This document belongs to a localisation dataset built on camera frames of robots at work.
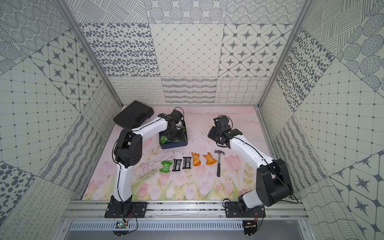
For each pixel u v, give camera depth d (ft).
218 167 2.89
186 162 2.94
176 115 2.69
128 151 1.82
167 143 3.23
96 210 2.45
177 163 2.90
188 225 2.30
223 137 2.04
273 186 1.39
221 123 2.20
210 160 2.97
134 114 3.51
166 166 2.89
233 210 2.40
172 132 2.78
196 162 2.94
